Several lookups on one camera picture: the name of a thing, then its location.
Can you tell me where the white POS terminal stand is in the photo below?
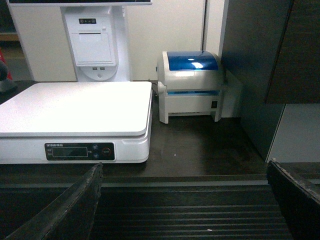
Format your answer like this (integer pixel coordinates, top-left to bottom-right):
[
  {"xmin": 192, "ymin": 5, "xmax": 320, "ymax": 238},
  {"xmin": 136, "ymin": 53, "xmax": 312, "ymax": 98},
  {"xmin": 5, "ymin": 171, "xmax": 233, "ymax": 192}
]
[{"xmin": 8, "ymin": 0, "xmax": 152, "ymax": 82}]

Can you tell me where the white checkout scale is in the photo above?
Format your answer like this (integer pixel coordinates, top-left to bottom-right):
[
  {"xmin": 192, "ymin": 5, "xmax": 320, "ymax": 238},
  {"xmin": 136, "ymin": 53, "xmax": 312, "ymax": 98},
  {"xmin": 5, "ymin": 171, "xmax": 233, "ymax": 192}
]
[{"xmin": 0, "ymin": 81, "xmax": 153, "ymax": 164}]

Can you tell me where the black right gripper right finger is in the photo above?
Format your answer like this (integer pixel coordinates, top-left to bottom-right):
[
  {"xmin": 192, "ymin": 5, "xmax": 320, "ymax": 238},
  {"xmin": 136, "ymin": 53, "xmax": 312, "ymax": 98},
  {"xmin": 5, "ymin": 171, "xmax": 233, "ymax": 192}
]
[{"xmin": 266, "ymin": 160, "xmax": 320, "ymax": 240}]

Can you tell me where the white partition panel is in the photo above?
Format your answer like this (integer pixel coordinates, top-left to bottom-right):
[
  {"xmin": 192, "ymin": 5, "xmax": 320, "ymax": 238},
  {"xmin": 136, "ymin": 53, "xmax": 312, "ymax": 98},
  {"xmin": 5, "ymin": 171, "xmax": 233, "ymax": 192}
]
[{"xmin": 7, "ymin": 0, "xmax": 228, "ymax": 82}]

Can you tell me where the white and blue label printer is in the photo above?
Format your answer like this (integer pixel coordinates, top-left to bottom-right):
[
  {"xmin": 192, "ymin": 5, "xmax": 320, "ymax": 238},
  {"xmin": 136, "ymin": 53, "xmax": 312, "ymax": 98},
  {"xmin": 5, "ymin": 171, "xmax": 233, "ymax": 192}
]
[{"xmin": 156, "ymin": 50, "xmax": 244, "ymax": 124}]

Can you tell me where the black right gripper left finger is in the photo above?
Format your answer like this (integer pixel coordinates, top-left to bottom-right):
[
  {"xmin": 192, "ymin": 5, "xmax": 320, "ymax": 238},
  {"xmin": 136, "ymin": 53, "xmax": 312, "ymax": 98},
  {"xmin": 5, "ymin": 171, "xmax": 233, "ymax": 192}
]
[{"xmin": 6, "ymin": 162, "xmax": 103, "ymax": 240}]

